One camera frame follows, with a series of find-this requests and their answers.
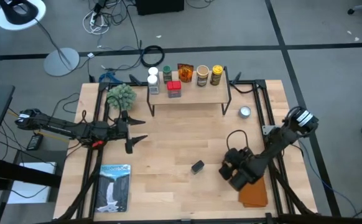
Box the bundled blue cable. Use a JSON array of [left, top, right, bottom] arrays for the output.
[[98, 72, 123, 84]]

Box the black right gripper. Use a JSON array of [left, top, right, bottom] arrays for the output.
[[218, 147, 257, 192]]

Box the coiled black cable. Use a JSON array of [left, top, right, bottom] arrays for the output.
[[140, 45, 165, 68]]

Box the black equipment box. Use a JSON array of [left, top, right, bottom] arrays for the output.
[[136, 0, 185, 16]]

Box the Yellowstone picture book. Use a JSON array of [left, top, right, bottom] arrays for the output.
[[94, 164, 132, 213]]

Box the green-lid spice jar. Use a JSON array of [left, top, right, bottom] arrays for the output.
[[162, 65, 173, 84]]

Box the tan-lid black-label spice jar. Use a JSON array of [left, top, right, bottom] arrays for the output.
[[196, 65, 210, 87]]

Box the white box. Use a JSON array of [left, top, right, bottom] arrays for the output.
[[6, 161, 57, 205]]

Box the small black box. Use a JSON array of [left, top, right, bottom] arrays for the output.
[[190, 159, 205, 175]]

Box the potted green succulent plant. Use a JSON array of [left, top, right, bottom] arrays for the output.
[[106, 83, 137, 110]]

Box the yellow-lid spice jar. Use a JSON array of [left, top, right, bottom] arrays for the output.
[[210, 64, 224, 86]]

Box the brown spice pouch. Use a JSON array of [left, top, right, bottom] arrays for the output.
[[177, 63, 195, 83]]

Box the black aluminium rig frame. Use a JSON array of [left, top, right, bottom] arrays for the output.
[[53, 79, 323, 224]]

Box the black power adapter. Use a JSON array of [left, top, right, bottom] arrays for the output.
[[26, 133, 44, 151]]

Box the red smoked paprika tin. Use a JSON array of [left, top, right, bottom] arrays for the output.
[[166, 80, 182, 99]]

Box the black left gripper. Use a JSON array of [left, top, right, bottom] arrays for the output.
[[114, 109, 149, 156]]

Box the folded orange cloth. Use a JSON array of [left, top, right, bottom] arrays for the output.
[[238, 176, 269, 208]]

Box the wooden shelf with black legs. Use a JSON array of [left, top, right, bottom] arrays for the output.
[[146, 65, 232, 116]]

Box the small round candle tin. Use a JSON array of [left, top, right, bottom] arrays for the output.
[[238, 105, 252, 119]]

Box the grey round lamp base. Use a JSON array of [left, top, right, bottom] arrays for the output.
[[43, 47, 80, 77]]

